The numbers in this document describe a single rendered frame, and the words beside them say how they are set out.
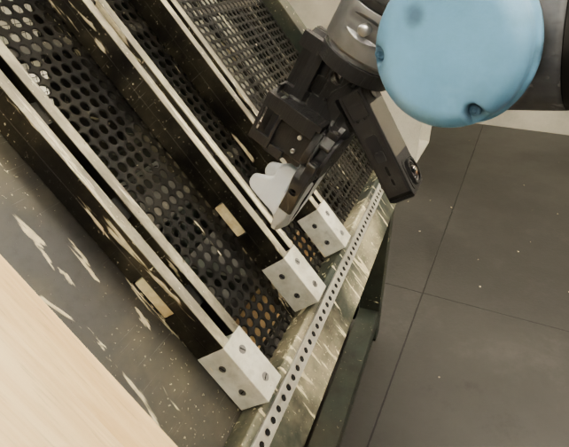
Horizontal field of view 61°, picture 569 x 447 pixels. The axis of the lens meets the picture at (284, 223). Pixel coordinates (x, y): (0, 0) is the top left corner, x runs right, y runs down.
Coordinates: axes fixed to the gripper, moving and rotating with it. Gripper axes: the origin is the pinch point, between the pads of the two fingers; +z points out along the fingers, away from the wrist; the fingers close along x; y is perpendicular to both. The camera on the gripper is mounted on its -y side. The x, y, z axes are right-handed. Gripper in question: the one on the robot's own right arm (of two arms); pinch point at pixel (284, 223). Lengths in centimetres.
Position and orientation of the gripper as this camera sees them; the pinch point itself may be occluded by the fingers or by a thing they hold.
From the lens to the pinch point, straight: 54.2
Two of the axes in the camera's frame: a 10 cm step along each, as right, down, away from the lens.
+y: -7.9, -6.0, 1.2
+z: -4.2, 6.8, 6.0
